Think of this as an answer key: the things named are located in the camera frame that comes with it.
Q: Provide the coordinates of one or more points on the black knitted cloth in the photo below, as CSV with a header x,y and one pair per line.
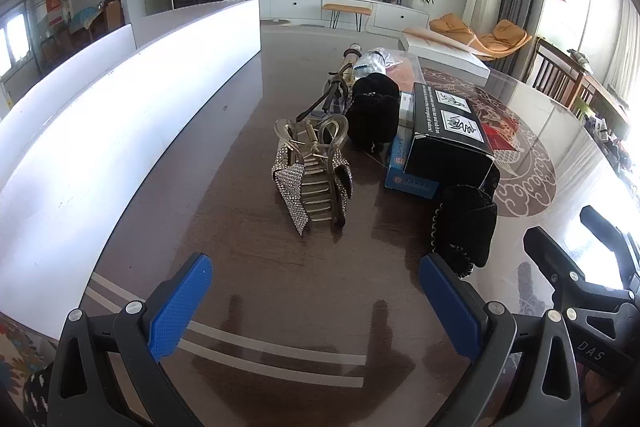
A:
x,y
465,227

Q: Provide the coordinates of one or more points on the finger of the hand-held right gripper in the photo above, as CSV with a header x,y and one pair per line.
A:
x,y
612,237
542,257

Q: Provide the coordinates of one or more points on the white television cabinet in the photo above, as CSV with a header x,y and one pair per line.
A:
x,y
300,7

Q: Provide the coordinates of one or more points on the orange lounge chair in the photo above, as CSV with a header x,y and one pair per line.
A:
x,y
505,34

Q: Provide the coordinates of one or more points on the clear plastic bag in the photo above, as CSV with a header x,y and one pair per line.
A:
x,y
375,59

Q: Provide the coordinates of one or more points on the wooden chair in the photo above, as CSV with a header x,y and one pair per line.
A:
x,y
550,67

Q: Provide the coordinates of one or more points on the black fuzzy pouch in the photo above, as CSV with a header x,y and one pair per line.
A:
x,y
372,117

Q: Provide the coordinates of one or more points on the gold tube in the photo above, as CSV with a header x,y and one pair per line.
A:
x,y
348,57

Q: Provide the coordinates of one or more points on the floral patterned cloth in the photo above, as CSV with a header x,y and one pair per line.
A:
x,y
17,357

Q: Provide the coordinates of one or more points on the orange packet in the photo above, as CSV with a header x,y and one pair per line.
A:
x,y
407,74

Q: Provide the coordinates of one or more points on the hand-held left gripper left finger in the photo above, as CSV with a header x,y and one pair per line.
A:
x,y
177,304

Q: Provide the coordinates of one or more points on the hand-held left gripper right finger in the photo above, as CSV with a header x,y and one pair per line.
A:
x,y
450,304

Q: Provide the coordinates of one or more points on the rimless glasses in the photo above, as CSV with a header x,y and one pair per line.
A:
x,y
334,99

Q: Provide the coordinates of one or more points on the cluttered wooden side table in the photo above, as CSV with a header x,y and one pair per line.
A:
x,y
605,107

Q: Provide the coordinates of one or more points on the rhinestone hair claw clip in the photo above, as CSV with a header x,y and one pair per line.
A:
x,y
310,187

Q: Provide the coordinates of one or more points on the blue cardboard box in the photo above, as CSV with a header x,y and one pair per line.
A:
x,y
400,169

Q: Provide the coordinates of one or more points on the white flat box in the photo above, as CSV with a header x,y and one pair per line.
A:
x,y
440,52

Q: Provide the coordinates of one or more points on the red sign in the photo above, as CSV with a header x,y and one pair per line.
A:
x,y
55,4

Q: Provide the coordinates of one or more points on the white partition board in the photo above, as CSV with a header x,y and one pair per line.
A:
x,y
125,117

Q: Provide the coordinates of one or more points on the wooden bench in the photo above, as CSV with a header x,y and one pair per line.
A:
x,y
345,8

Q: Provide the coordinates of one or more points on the blue cloth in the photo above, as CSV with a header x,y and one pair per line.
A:
x,y
84,18

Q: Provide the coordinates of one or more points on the black cardboard box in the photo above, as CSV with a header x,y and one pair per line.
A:
x,y
445,157

